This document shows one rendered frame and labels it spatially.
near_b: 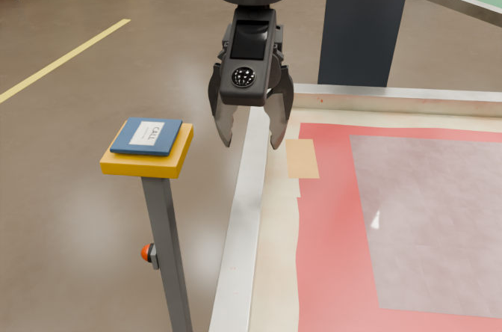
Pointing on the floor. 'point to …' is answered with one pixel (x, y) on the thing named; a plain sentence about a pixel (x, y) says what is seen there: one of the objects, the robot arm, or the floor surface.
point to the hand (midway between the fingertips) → (250, 143)
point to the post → (160, 216)
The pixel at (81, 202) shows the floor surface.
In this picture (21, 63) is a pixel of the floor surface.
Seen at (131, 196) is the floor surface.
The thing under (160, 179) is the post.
